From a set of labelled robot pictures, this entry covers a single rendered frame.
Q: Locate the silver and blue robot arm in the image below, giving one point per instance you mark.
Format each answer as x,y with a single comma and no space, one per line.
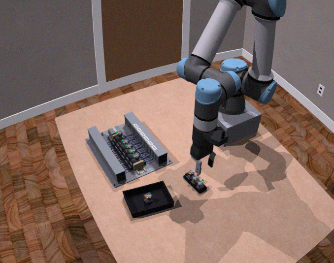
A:
224,91

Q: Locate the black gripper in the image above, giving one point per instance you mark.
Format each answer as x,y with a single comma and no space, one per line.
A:
204,136

